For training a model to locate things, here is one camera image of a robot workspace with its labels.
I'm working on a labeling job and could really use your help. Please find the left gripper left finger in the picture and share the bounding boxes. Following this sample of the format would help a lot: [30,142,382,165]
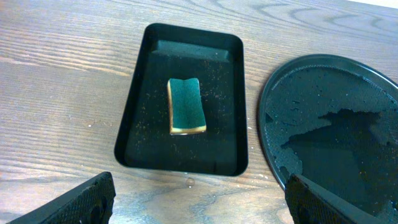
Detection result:
[10,172,116,224]

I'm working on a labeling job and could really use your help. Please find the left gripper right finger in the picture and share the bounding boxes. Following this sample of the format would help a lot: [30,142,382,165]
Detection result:
[285,174,382,223]

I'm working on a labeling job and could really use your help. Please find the green and yellow sponge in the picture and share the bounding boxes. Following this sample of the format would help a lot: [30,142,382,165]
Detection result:
[167,78,206,135]

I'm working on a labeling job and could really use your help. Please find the round black serving tray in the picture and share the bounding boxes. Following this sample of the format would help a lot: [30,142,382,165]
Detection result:
[257,54,397,223]

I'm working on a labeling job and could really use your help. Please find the black rectangular tray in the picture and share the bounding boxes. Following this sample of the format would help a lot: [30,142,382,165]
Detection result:
[114,23,248,176]

